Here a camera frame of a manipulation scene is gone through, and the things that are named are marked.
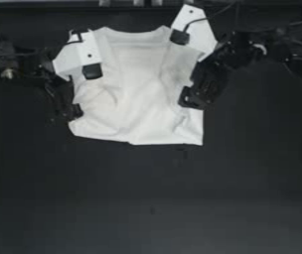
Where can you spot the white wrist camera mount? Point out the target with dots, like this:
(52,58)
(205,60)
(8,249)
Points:
(76,53)
(198,29)

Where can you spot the black metal frame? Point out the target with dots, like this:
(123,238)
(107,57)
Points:
(47,5)

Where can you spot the white shirt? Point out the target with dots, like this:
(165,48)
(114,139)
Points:
(131,99)

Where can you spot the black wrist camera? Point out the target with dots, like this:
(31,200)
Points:
(92,71)
(179,37)

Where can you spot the light grey post stub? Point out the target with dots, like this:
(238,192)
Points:
(138,2)
(187,2)
(157,2)
(104,2)

